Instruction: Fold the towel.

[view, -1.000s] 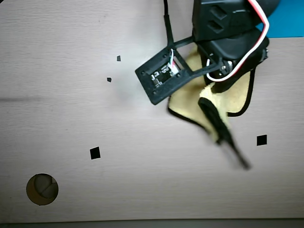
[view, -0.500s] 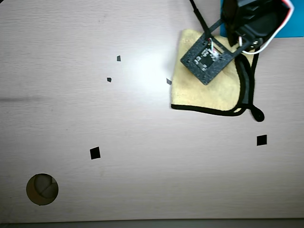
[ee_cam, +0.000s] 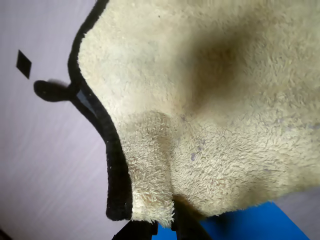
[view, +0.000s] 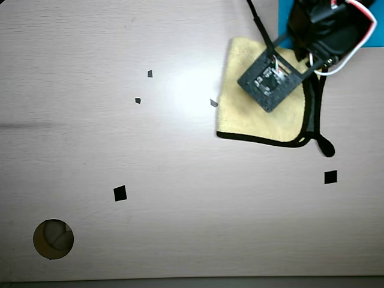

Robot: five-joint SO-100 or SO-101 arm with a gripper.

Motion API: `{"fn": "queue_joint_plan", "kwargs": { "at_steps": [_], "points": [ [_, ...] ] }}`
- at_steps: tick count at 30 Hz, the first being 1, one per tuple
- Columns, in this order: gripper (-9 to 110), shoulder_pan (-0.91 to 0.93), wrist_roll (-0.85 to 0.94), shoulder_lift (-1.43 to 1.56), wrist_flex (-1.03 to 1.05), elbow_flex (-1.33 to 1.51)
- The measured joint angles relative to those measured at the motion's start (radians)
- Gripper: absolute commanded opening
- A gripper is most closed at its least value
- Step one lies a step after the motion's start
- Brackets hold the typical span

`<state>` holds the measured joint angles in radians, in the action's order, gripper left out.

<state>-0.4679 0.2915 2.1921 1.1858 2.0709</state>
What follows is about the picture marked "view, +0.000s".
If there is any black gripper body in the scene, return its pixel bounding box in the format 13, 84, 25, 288
287, 0, 376, 68

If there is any yellow towel with black border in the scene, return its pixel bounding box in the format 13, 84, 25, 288
215, 36, 336, 158

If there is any blue sheet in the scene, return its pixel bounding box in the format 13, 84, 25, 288
277, 0, 384, 49

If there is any white red servo cable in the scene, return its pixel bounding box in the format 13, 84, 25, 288
307, 0, 378, 76

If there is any thin white red camera cable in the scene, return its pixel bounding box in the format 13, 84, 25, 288
269, 53, 287, 76

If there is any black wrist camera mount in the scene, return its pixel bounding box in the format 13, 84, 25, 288
237, 0, 323, 114

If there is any round table cable hole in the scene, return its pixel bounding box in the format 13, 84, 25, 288
32, 218, 75, 260

